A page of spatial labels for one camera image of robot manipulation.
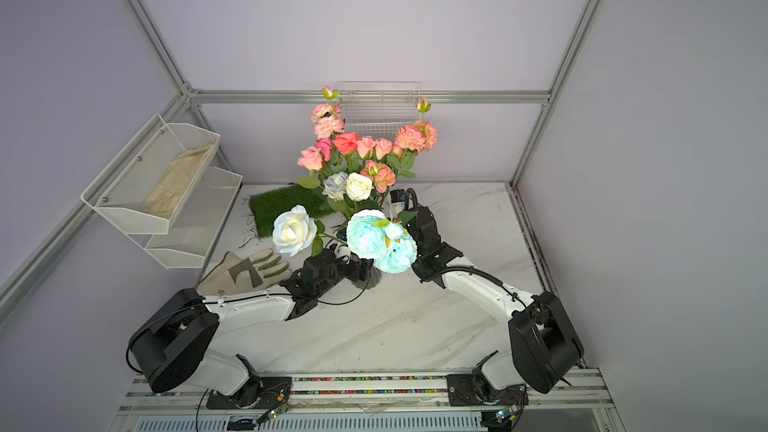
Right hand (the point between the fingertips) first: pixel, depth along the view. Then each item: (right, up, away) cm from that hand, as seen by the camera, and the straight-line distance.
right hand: (369, 228), depth 80 cm
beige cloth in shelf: (-52, +8, -5) cm, 53 cm away
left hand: (-2, -8, +6) cm, 10 cm away
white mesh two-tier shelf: (-57, -4, +11) cm, 58 cm away
